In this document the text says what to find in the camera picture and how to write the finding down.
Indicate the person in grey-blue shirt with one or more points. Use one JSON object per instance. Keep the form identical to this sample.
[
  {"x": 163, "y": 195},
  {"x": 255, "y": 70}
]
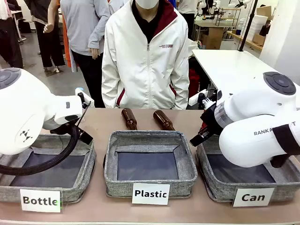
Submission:
[{"x": 82, "y": 28}]

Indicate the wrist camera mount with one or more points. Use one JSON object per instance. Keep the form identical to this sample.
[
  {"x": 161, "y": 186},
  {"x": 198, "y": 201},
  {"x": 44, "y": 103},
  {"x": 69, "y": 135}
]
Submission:
[
  {"x": 206, "y": 100},
  {"x": 80, "y": 95}
]

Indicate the person in black trousers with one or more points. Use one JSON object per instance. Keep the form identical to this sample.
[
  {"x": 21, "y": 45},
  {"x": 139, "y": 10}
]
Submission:
[{"x": 9, "y": 42}]

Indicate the person in white jacket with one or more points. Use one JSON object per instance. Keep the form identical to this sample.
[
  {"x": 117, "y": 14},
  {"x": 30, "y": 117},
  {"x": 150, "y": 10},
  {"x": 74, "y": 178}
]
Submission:
[{"x": 140, "y": 77}]

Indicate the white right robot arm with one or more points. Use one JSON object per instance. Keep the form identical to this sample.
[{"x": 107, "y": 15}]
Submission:
[{"x": 253, "y": 140}]

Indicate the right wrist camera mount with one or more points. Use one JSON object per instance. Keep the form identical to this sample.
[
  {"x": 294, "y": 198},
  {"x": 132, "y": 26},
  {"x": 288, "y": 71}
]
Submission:
[{"x": 206, "y": 100}]

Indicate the red object behind table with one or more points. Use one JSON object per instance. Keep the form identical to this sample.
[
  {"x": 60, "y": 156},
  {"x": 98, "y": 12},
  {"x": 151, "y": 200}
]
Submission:
[{"x": 193, "y": 82}]

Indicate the white power strip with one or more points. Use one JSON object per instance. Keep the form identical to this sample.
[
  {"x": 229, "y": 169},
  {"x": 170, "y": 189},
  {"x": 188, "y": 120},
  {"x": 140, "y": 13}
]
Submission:
[{"x": 194, "y": 99}]

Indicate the white Can label card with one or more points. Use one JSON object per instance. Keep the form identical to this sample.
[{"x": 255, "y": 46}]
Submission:
[{"x": 253, "y": 197}]

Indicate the white foam boxes stack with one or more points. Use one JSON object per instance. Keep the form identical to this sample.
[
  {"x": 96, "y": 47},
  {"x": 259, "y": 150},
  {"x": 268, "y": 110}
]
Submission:
[{"x": 256, "y": 25}]

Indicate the white side table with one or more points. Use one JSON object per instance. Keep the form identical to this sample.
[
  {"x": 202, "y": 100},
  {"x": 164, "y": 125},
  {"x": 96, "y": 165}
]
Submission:
[{"x": 234, "y": 68}]

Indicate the white face mask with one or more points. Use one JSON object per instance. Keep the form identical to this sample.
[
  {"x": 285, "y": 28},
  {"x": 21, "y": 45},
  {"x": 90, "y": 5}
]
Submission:
[{"x": 148, "y": 3}]

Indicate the white Plastic label card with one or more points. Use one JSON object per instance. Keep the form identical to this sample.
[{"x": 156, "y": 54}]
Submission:
[{"x": 151, "y": 194}]

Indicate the black stand pole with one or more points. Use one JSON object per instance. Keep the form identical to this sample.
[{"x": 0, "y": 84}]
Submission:
[{"x": 247, "y": 25}]

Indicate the white Bottle label card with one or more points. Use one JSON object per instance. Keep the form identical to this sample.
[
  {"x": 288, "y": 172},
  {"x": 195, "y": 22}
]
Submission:
[{"x": 40, "y": 200}]

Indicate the grey fabric basket labelled Can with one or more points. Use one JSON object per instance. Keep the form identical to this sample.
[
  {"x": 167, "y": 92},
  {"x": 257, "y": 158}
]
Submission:
[{"x": 220, "y": 187}]

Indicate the brown glass bottle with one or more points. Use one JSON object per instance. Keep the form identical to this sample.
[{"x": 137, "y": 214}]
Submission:
[
  {"x": 129, "y": 118},
  {"x": 162, "y": 119}
]

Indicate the person in dark clothes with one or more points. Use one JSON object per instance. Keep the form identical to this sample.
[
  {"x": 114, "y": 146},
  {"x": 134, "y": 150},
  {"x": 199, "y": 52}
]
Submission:
[{"x": 50, "y": 47}]

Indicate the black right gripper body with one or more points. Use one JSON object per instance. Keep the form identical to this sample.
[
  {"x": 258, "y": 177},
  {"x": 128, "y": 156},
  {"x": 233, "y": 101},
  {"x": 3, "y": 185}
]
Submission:
[{"x": 211, "y": 122}]

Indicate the cardboard box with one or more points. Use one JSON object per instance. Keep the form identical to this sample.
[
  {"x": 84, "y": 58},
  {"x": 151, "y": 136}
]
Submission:
[{"x": 264, "y": 11}]

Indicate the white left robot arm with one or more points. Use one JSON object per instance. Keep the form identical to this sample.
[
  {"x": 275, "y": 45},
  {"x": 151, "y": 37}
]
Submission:
[{"x": 23, "y": 112}]

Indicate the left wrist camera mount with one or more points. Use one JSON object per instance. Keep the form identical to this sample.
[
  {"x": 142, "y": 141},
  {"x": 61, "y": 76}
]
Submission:
[{"x": 80, "y": 95}]

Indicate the background person's bare hand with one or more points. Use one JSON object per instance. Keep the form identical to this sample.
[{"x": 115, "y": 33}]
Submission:
[
  {"x": 95, "y": 52},
  {"x": 48, "y": 28}
]

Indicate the grey fabric basket labelled Bottle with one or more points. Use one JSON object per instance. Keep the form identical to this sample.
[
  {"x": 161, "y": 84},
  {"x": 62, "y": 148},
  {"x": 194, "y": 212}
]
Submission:
[{"x": 70, "y": 192}]

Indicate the wooden workbench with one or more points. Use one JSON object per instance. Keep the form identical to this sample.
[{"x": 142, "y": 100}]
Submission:
[{"x": 215, "y": 35}]

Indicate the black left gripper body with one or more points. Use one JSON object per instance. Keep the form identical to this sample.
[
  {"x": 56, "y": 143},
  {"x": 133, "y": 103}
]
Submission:
[{"x": 85, "y": 137}]

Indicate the long wooden shelf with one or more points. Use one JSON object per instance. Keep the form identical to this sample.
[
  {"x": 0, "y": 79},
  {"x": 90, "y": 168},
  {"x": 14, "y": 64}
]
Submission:
[{"x": 248, "y": 41}]

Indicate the grey fabric basket labelled Plastic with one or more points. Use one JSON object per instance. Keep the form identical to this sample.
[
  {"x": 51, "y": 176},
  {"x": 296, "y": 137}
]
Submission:
[{"x": 117, "y": 185}]

